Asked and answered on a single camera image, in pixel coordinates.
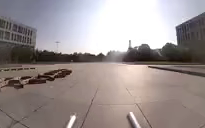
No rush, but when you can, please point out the row of trees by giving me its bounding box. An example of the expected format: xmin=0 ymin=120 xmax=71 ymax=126
xmin=9 ymin=42 xmax=198 ymax=64

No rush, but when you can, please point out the grey paved plaza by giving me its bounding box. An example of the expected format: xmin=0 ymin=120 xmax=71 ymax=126
xmin=0 ymin=62 xmax=205 ymax=128

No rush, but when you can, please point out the tall chimney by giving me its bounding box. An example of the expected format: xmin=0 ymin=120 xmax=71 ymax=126
xmin=128 ymin=39 xmax=133 ymax=50

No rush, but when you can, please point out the tall light mast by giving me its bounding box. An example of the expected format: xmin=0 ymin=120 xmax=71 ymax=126
xmin=54 ymin=40 xmax=61 ymax=53

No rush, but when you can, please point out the robot's own part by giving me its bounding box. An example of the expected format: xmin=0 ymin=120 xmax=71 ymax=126
xmin=65 ymin=114 xmax=77 ymax=128
xmin=126 ymin=111 xmax=142 ymax=128

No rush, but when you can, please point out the raised kerb strip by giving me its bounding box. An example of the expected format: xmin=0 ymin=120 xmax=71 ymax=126
xmin=147 ymin=64 xmax=205 ymax=80

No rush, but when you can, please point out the white multi-storey building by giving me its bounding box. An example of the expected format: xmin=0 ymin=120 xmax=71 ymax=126
xmin=0 ymin=14 xmax=38 ymax=64

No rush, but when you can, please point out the dark glass-fronted building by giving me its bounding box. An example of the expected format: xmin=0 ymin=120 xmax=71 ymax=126
xmin=175 ymin=7 xmax=205 ymax=64

